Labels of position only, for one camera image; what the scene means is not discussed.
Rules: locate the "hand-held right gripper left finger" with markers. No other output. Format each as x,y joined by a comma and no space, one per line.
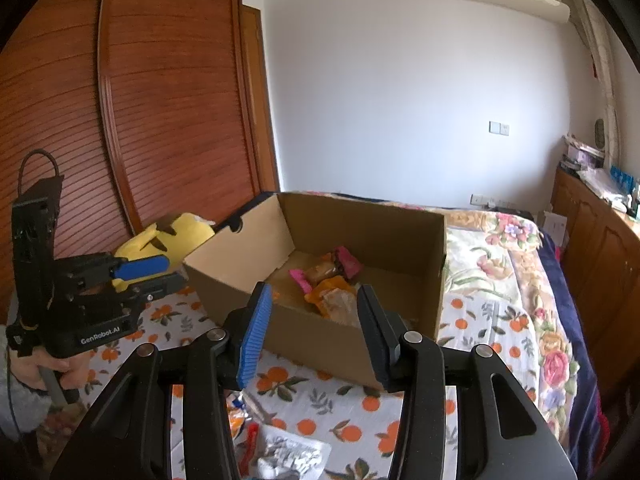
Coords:
255,340

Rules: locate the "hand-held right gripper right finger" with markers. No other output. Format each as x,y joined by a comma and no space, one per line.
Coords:
380,340

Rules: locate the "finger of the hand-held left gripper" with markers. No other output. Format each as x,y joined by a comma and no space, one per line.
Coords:
142,266
160,286

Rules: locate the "clear brown cracker packet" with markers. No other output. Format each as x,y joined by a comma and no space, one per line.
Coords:
340,307

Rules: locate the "brown cardboard box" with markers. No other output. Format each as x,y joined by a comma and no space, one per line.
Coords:
310,345

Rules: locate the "yellow cake pink-ended wrapper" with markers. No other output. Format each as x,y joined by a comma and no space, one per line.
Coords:
320,272

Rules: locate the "person's left forearm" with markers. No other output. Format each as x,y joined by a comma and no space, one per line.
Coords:
25,405

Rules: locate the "person's left hand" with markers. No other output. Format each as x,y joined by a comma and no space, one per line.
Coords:
75,370

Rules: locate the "yellow plush toy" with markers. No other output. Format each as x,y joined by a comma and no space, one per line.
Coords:
190,232

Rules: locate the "orange fruit print sheet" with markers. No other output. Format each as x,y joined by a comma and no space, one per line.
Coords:
320,410

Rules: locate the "red snack wrapper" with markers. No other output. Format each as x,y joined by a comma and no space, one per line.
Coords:
252,440

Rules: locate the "long silver snack packet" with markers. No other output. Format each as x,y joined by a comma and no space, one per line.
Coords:
295,455

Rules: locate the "floral blanket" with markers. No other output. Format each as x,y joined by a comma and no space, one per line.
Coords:
500,270

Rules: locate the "wooden slatted wardrobe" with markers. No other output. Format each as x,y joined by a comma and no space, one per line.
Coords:
175,110

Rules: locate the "white paper bag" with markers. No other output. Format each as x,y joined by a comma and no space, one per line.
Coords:
555,230

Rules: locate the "wooden cabinet row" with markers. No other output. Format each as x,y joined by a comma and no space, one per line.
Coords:
600,260

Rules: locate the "clear plastic bag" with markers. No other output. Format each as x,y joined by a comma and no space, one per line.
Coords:
600,185

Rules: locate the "stack of pink boxes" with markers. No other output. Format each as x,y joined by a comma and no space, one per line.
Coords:
580,152

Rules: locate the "row of blue bottles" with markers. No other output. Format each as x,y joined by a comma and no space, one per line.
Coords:
622,177

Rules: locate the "pale patterned curtain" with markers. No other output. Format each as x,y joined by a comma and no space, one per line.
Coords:
602,85

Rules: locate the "wall socket strip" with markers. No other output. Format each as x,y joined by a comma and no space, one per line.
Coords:
492,201

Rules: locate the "white wall switch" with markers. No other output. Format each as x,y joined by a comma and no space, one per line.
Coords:
499,127

